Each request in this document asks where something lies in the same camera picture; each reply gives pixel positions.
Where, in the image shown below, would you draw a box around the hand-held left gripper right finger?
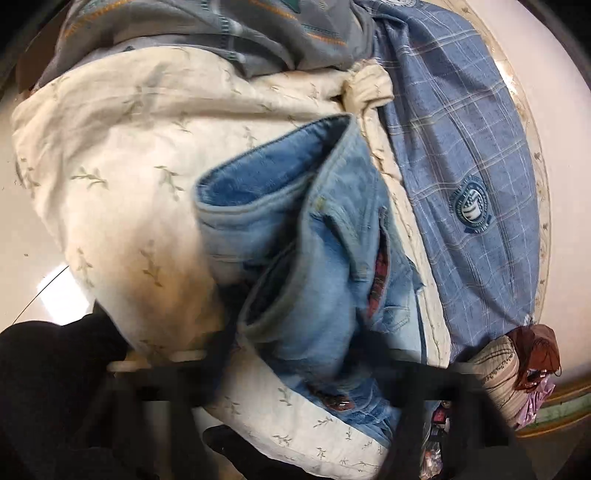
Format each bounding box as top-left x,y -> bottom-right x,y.
381,360 -> 525,480

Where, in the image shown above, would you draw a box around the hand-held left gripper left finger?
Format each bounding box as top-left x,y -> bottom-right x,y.
69,318 -> 241,480

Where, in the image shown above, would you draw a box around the light blue denim pants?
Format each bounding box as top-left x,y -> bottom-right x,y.
194,113 -> 444,446

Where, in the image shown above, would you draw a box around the beige striped cloth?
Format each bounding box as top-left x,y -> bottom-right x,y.
471,335 -> 532,422

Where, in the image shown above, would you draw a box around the purple cloth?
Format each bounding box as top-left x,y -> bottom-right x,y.
517,377 -> 556,426

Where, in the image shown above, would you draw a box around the reddish brown bag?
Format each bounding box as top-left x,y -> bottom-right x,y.
510,323 -> 562,393

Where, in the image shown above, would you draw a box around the cream leaf-print quilt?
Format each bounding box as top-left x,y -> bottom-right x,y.
9,46 -> 455,480

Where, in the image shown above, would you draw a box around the blue plaid pillow with emblem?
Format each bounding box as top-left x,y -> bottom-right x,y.
355,0 -> 544,365

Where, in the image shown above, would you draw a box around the grey patterned pillow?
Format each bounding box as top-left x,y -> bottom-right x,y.
32,0 -> 384,88

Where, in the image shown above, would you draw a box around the cream ornate bed frame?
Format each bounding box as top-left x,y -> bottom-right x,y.
462,0 -> 591,439

